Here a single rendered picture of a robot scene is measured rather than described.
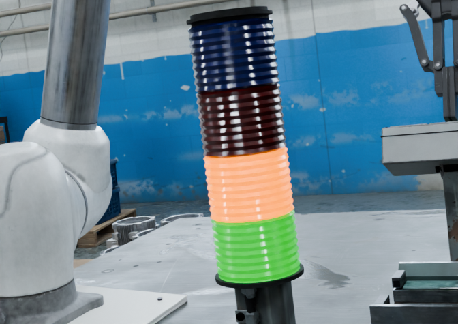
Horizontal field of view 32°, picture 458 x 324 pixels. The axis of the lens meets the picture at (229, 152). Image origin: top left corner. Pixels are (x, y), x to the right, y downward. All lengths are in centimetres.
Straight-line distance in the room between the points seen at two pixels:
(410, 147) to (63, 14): 65
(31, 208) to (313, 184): 573
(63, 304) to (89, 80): 39
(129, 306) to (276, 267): 79
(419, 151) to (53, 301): 60
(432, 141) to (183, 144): 630
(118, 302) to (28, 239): 21
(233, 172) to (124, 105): 702
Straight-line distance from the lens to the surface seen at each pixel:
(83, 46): 139
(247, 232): 54
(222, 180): 54
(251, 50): 53
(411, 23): 112
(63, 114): 140
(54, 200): 124
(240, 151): 53
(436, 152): 103
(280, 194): 54
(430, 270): 93
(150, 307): 131
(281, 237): 55
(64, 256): 126
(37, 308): 125
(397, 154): 104
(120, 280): 156
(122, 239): 353
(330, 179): 681
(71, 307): 129
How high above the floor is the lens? 118
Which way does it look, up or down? 6 degrees down
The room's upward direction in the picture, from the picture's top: 7 degrees counter-clockwise
